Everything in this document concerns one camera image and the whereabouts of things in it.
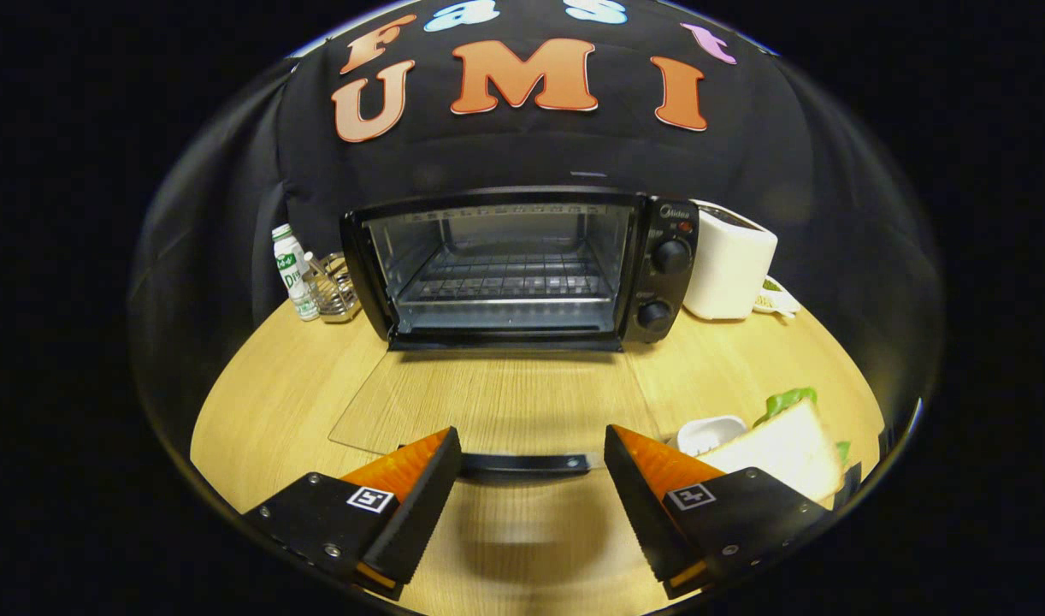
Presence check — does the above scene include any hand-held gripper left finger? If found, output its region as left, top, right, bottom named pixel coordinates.
left=242, top=426, right=463, bottom=601

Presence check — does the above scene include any black toaster oven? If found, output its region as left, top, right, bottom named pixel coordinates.
left=328, top=187, right=701, bottom=477

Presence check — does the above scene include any white bread toaster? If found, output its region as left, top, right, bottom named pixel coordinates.
left=683, top=201, right=779, bottom=322

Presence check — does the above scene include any metal wire rack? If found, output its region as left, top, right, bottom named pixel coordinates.
left=304, top=252, right=363, bottom=324

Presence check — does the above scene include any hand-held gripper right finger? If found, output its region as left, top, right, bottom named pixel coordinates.
left=604, top=423, right=834, bottom=600

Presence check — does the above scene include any white ribbed tray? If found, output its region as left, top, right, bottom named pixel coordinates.
left=676, top=415, right=748, bottom=458

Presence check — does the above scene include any white and green packet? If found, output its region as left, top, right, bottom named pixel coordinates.
left=753, top=277, right=802, bottom=320

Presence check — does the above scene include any sandwich with lettuce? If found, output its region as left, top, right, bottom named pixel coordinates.
left=722, top=387, right=854, bottom=503

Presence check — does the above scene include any white bottle green label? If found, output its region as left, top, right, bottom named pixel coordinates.
left=271, top=224, right=322, bottom=323

